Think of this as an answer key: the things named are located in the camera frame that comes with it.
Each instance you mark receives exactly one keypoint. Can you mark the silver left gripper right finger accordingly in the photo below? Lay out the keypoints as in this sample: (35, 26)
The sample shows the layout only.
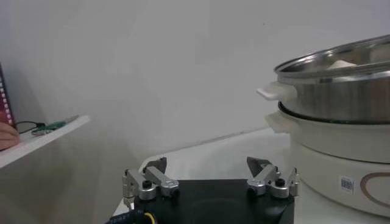
(265, 176)

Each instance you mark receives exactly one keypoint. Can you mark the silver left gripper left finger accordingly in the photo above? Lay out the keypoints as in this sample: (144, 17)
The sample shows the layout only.
(155, 178)

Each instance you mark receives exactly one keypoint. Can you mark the white steamed baozi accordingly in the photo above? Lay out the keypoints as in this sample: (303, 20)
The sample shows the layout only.
(341, 64)

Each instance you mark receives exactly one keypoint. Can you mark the stainless steel steamer basket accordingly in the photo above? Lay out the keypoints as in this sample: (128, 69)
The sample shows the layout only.
(341, 97)

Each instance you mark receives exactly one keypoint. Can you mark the bare person hand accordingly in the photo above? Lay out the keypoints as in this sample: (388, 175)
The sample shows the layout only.
(7, 137)

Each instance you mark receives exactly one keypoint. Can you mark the white electric cooking pot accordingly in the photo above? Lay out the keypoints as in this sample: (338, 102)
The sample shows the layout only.
(329, 146)

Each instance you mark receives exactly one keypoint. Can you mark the white side table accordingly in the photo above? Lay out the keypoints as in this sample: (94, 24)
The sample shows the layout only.
(45, 140)

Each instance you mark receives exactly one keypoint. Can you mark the red notebook with white dots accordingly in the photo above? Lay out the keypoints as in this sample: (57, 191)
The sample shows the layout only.
(4, 106)

